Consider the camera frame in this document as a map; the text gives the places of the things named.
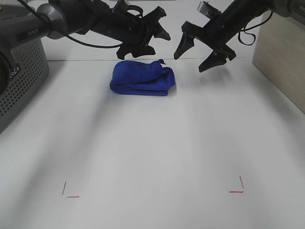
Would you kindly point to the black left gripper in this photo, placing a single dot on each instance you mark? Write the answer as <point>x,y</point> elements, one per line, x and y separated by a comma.
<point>138,31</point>

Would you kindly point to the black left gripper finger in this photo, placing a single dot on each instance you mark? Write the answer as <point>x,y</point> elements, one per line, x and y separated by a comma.
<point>214,59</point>

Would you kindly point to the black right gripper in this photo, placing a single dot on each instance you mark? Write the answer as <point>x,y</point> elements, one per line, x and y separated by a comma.
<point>215,34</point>

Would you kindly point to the blue towel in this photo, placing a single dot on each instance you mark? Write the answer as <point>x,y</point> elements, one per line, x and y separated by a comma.
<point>138,78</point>

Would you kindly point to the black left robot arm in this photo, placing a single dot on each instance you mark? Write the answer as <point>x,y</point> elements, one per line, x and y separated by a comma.
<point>61,18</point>

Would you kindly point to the beige storage bin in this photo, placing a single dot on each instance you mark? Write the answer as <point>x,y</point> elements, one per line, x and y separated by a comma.
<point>280,55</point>

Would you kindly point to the grey perforated laundry basket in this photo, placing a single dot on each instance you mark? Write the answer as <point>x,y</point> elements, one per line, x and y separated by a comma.
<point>23,64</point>

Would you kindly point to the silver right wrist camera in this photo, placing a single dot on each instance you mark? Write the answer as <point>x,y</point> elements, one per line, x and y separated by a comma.
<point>207,10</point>

